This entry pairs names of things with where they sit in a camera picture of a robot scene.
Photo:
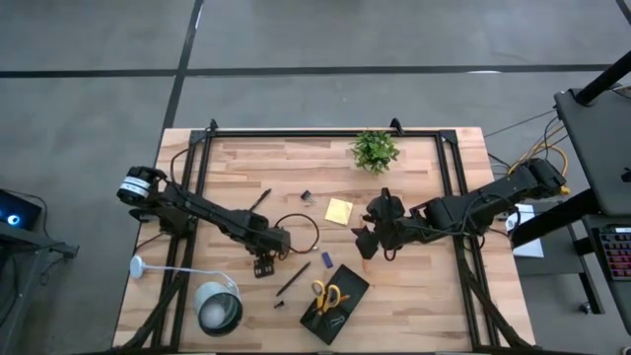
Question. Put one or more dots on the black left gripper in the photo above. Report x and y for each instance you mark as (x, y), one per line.
(268, 239)

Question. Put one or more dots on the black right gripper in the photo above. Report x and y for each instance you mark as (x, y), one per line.
(399, 227)

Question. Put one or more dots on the black marker pen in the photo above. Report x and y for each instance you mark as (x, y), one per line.
(293, 278)

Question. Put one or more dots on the yellow sticky note pad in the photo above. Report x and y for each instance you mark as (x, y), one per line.
(339, 212)

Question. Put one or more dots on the small blue eraser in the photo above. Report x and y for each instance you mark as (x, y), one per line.
(327, 260)

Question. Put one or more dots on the black mesh desk organizer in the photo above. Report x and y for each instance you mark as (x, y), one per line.
(352, 283)

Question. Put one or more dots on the slim black pen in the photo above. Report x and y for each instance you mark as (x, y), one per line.
(259, 199)

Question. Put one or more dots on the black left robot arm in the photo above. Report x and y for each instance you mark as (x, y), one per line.
(217, 217)

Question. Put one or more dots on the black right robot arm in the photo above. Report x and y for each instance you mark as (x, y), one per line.
(493, 197)

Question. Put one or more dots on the white desk lamp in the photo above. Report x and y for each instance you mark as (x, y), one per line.
(217, 308)

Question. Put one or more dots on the small green potted plant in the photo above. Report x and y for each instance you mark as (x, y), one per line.
(374, 150)

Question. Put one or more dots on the white paper sheet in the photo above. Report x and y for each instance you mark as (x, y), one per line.
(530, 249)

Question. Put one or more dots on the grey side desk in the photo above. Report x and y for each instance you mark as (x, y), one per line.
(562, 276)

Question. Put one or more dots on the grey metal side table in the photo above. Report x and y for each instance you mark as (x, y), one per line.
(29, 239)

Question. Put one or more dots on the grey laptop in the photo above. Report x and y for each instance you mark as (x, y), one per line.
(601, 148)

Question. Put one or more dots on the backlit computer keyboard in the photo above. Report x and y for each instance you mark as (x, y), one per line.
(616, 254)

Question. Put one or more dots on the black computer with blue light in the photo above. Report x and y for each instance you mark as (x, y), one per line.
(24, 207)

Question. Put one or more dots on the black metal pole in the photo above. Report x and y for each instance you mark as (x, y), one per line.
(601, 81)

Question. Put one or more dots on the black aluminium table frame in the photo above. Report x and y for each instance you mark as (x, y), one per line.
(320, 133)

